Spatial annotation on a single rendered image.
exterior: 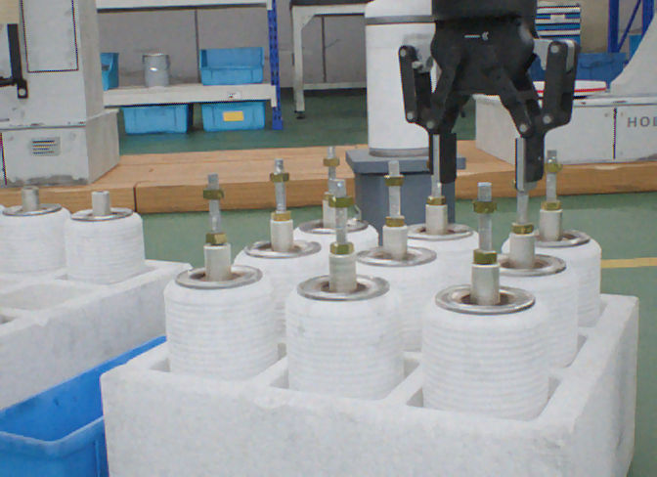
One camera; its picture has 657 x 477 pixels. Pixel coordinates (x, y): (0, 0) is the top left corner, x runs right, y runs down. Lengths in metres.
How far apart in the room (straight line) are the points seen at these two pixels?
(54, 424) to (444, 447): 0.45
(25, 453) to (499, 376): 0.42
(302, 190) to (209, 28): 6.49
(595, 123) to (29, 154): 1.65
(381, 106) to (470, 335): 0.60
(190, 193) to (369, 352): 1.97
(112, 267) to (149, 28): 8.03
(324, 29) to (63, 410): 8.20
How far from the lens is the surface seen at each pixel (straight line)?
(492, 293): 0.70
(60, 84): 2.83
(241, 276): 0.80
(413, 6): 1.22
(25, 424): 0.96
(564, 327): 0.81
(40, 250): 1.21
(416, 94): 0.71
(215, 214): 0.79
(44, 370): 1.02
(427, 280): 0.83
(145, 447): 0.81
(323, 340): 0.72
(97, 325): 1.07
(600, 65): 5.31
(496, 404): 0.69
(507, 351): 0.68
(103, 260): 1.14
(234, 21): 9.06
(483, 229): 0.70
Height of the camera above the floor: 0.44
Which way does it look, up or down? 11 degrees down
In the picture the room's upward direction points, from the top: 2 degrees counter-clockwise
